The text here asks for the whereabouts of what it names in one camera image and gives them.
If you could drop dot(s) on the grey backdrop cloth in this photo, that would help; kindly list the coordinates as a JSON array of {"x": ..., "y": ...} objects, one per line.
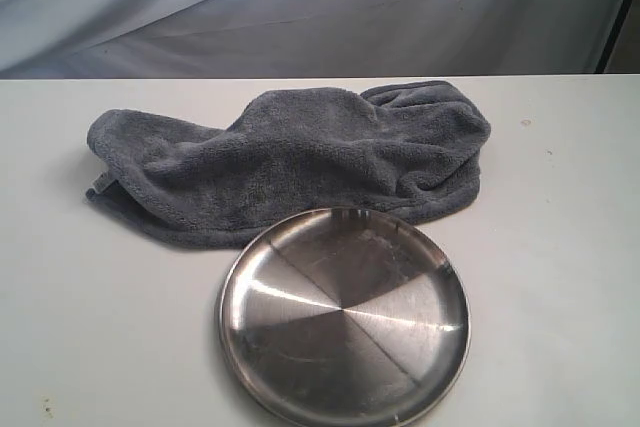
[{"x": 300, "y": 38}]

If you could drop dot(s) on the grey fluffy towel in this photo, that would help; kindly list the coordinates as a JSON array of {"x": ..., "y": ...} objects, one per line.
[{"x": 408, "y": 150}]

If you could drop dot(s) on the round stainless steel plate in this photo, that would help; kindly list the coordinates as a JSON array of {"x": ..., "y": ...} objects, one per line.
[{"x": 344, "y": 317}]

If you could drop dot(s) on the black stand pole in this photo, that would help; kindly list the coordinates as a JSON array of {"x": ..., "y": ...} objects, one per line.
[{"x": 620, "y": 52}]

